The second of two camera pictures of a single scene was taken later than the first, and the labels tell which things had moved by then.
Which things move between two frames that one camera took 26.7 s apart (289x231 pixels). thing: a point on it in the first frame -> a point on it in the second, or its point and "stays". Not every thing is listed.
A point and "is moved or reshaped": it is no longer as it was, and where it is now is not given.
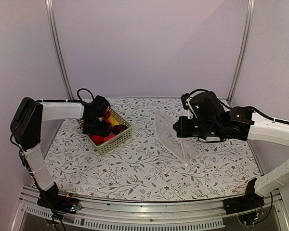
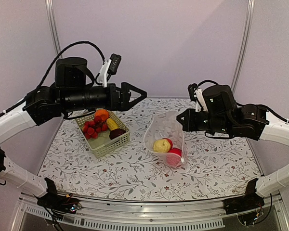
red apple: (107, 138) -> (171, 143)
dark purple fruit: (118, 128) is moved or reshaped
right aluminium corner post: (248, 25) stays
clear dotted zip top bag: (182, 148) is moved or reshaped
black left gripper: (104, 131) -> (122, 103)
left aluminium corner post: (58, 48) stays
